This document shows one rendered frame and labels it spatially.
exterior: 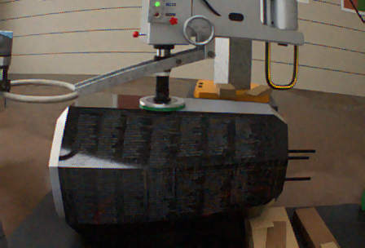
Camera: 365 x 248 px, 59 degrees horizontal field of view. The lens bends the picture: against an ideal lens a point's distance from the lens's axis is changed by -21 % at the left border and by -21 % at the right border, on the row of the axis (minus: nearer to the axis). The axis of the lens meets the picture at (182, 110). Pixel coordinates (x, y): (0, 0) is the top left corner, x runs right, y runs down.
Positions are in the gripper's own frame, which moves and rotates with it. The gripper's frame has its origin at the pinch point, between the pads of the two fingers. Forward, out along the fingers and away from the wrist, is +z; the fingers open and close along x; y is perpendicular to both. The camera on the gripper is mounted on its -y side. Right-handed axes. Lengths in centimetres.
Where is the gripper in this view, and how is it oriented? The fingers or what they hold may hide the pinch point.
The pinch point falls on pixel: (1, 105)
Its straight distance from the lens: 180.2
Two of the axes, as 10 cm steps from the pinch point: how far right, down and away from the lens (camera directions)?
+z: -1.1, 9.7, 2.3
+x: 6.8, -0.9, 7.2
